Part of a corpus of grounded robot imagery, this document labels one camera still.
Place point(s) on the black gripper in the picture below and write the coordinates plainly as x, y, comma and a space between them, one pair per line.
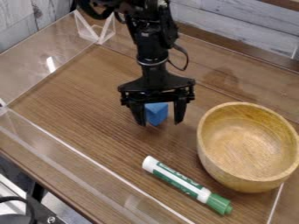
156, 86

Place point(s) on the green white marker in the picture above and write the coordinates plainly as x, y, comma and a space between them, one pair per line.
218, 204

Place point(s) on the clear acrylic tray wall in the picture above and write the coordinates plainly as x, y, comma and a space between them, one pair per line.
72, 137

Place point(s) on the brown wooden bowl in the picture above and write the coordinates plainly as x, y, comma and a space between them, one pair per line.
246, 146

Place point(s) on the black equipment with cable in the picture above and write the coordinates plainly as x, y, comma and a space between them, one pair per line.
29, 212

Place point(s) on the blue foam block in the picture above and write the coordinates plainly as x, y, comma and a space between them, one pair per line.
156, 112

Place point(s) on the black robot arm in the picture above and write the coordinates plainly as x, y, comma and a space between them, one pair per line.
153, 32

